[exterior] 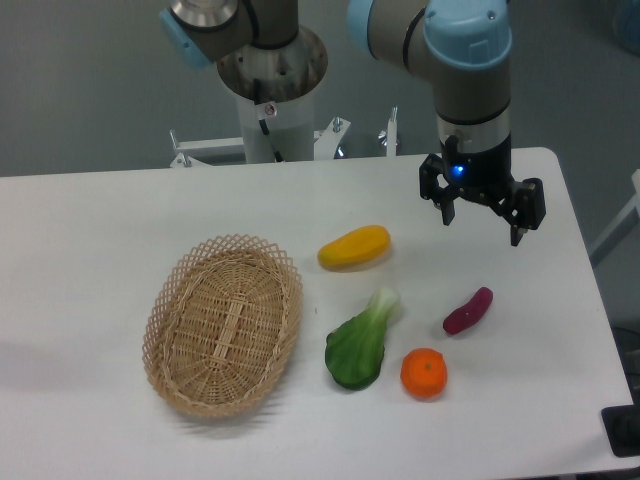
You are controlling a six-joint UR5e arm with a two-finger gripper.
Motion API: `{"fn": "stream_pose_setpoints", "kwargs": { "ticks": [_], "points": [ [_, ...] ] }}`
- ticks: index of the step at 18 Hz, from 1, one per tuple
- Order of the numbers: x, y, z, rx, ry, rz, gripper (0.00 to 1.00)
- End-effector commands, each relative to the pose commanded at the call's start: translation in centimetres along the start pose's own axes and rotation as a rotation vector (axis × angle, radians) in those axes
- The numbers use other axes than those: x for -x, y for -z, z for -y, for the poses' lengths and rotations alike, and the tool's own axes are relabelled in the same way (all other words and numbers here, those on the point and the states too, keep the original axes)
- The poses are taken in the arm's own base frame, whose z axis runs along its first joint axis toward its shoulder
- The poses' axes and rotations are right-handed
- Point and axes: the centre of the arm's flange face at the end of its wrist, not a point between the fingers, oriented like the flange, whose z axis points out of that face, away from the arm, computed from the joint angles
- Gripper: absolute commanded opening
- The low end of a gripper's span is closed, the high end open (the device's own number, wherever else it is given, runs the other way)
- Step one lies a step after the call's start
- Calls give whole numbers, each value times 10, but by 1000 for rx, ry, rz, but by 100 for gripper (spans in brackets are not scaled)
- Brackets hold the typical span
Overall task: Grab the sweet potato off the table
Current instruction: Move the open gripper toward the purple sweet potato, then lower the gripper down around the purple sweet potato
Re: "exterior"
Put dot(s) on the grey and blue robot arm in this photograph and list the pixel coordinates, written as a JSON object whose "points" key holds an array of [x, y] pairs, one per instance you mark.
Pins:
{"points": [[273, 65]]}

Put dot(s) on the white metal base frame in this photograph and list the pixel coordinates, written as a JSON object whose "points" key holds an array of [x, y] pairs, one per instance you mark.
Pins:
{"points": [[327, 145]]}

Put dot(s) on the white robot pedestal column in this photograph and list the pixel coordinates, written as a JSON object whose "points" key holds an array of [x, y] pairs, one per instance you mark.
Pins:
{"points": [[277, 131]]}

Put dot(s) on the black device at table edge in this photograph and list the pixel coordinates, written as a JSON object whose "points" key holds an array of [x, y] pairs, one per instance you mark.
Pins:
{"points": [[622, 428]]}

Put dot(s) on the woven wicker basket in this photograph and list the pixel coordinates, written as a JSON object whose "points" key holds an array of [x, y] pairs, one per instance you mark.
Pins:
{"points": [[223, 326]]}

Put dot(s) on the green bok choy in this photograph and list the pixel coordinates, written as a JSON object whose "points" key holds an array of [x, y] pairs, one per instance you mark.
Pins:
{"points": [[354, 351]]}

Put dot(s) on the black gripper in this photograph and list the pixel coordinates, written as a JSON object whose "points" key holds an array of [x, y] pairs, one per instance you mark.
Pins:
{"points": [[484, 178]]}

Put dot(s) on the orange tangerine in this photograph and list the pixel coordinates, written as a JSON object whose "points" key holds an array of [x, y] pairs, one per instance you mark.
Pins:
{"points": [[424, 373]]}

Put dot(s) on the purple sweet potato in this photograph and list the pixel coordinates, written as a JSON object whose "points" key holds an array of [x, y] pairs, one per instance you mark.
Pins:
{"points": [[469, 314]]}

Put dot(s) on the yellow mango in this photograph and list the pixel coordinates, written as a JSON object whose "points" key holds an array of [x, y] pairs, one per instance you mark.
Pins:
{"points": [[357, 247]]}

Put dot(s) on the white furniture at right edge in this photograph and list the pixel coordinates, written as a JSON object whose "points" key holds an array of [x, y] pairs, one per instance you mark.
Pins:
{"points": [[618, 228]]}

